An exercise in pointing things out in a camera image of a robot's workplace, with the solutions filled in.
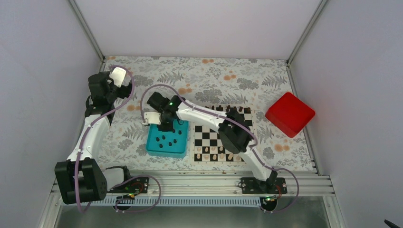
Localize aluminium front rail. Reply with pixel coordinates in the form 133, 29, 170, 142
92, 171, 335, 207

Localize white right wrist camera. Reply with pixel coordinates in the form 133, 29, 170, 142
143, 112, 161, 126

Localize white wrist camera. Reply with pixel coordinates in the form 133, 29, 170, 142
109, 67, 126, 88
143, 112, 161, 126

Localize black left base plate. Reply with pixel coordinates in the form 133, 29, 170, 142
108, 177, 149, 195

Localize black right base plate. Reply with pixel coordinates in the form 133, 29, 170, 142
238, 177, 288, 194

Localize floral patterned table mat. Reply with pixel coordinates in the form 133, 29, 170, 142
98, 56, 314, 171

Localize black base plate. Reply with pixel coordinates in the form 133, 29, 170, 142
108, 177, 149, 195
238, 177, 288, 194

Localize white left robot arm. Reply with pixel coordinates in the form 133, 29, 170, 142
55, 67, 133, 204

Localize red plastic box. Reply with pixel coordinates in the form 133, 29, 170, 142
265, 92, 316, 138

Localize aluminium corner post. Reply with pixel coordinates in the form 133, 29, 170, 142
67, 0, 105, 63
287, 0, 328, 67

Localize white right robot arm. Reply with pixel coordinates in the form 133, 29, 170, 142
146, 92, 277, 193

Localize aluminium left corner post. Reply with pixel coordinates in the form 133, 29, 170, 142
67, 0, 105, 63

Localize teal plastic tray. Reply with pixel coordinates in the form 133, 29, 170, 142
145, 120, 189, 159

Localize black white chessboard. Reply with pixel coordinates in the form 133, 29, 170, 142
191, 104, 257, 166

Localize aluminium right corner post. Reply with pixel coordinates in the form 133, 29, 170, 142
287, 0, 328, 67

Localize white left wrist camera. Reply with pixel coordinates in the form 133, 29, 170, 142
109, 67, 126, 88

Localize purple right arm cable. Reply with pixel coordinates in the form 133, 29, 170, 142
140, 84, 300, 214

